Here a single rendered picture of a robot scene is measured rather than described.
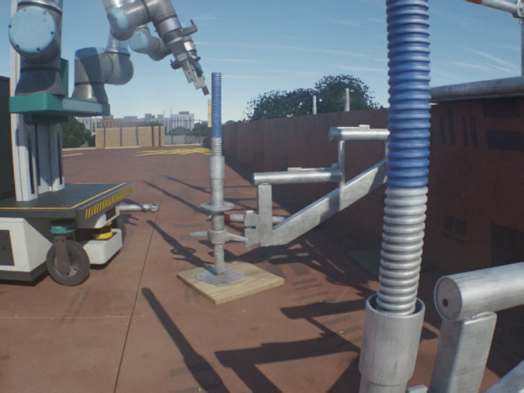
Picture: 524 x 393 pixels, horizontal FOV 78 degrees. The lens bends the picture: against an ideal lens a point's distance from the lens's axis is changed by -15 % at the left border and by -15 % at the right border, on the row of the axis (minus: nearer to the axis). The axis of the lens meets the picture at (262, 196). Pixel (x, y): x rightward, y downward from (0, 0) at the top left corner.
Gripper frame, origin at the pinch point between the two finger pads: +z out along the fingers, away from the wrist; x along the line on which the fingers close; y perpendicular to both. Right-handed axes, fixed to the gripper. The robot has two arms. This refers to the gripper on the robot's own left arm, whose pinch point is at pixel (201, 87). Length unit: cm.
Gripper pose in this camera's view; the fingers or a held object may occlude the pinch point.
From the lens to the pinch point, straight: 173.1
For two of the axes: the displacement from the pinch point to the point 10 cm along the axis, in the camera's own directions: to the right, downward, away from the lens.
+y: 9.1, -3.8, -1.4
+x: 1.2, -0.6, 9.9
